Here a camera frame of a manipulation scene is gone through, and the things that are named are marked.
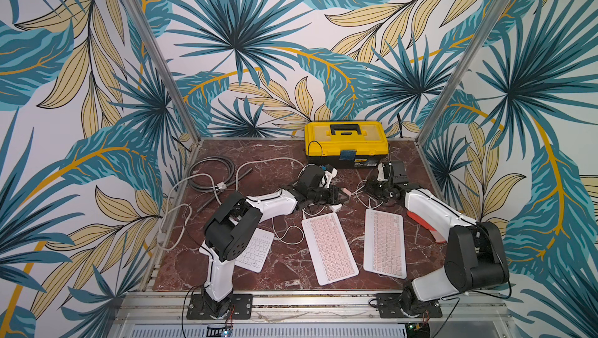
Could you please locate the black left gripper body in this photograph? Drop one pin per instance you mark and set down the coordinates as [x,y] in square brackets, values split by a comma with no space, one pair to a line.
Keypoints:
[324,195]

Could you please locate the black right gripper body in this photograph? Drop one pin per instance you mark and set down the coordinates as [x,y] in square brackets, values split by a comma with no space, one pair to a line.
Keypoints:
[379,188]

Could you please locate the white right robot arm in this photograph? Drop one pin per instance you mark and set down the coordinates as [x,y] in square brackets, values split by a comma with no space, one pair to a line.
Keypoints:
[475,256]

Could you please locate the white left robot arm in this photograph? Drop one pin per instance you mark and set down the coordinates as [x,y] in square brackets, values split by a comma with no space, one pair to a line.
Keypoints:
[229,231]

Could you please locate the right pink keyboard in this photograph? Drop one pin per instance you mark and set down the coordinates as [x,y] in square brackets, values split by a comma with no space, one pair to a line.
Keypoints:
[384,244]

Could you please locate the pink keyboard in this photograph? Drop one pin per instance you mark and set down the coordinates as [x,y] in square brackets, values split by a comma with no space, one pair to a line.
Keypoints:
[384,244]
[330,253]

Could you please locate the middle pink keyboard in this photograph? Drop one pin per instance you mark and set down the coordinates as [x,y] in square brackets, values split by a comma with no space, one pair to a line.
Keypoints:
[330,253]

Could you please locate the white keyboard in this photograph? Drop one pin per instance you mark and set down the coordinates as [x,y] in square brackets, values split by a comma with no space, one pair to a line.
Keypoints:
[254,256]

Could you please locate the white power strip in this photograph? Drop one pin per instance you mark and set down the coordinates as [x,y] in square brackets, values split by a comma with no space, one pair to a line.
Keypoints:
[336,208]

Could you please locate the yellow black toolbox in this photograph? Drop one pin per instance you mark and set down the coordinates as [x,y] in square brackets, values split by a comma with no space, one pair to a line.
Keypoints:
[346,144]

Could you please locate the red glove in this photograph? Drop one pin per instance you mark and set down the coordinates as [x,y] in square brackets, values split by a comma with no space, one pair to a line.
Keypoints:
[436,235]

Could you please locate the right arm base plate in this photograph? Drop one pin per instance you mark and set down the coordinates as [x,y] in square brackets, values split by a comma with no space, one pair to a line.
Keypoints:
[387,305]

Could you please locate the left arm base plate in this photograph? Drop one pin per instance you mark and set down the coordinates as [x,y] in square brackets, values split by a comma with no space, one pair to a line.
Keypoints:
[235,306]

